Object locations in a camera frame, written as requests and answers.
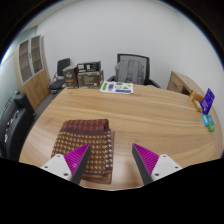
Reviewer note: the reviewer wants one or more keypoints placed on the white printed paper sheet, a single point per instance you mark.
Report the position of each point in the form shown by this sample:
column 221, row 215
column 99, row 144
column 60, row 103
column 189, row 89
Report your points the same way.
column 116, row 87

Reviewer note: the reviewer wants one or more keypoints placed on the low wooden side cabinet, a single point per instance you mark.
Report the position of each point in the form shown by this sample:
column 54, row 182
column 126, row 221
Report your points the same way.
column 180, row 83

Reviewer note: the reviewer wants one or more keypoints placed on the black mesh office chair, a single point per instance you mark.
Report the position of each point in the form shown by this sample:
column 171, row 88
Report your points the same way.
column 146, row 66

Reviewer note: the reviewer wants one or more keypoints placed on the orange wooden holder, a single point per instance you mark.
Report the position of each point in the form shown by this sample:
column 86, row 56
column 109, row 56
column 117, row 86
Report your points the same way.
column 196, row 100

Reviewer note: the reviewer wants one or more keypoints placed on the grey backpack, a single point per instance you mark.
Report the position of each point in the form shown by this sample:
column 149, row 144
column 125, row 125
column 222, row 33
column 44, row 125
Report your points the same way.
column 130, row 72

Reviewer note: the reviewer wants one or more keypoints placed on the black leather sofa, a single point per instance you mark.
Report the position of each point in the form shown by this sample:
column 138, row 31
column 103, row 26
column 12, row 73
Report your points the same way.
column 13, row 128

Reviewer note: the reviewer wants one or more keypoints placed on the large dark cardboard box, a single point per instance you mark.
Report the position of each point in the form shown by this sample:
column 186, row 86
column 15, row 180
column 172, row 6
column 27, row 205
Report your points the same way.
column 90, row 80

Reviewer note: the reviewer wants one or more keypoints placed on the small green box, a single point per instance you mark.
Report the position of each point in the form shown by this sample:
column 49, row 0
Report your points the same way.
column 211, row 124

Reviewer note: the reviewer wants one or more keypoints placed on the black visitor chair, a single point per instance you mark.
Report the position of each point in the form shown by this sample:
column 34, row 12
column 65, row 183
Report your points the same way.
column 63, row 66

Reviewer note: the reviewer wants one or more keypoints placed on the wooden cabinet with glass doors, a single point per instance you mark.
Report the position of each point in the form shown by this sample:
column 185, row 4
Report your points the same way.
column 35, row 85

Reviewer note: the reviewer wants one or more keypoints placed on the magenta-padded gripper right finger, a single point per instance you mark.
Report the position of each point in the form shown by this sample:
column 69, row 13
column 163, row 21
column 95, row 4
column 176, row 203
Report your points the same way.
column 145, row 158

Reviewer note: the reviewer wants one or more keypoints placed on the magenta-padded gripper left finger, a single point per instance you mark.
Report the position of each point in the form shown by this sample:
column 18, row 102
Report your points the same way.
column 79, row 156

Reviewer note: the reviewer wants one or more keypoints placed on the flat dark cardboard box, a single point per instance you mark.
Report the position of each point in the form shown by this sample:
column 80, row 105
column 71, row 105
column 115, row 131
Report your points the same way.
column 88, row 66

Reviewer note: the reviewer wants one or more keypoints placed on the purple card stand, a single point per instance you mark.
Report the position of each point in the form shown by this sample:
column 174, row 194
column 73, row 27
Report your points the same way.
column 208, row 101

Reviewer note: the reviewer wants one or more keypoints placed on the small cyan box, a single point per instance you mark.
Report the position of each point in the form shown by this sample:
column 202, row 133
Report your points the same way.
column 205, row 120

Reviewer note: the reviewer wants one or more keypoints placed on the brown patterned towel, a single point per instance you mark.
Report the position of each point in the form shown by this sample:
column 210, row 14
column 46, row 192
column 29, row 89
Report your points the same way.
column 83, row 135

